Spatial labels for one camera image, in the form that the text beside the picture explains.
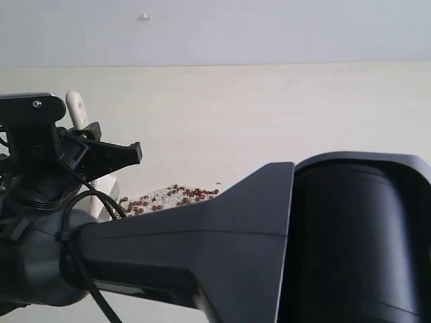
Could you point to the pile of crumbs and pellets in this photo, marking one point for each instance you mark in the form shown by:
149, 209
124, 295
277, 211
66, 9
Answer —
174, 195

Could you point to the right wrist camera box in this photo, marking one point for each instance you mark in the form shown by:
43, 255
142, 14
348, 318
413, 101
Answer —
21, 109

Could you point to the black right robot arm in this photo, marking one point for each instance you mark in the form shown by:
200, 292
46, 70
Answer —
340, 237

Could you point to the small white wall fixture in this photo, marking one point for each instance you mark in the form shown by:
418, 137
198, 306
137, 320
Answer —
144, 17

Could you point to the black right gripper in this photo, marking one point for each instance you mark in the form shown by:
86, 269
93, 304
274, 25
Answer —
42, 158

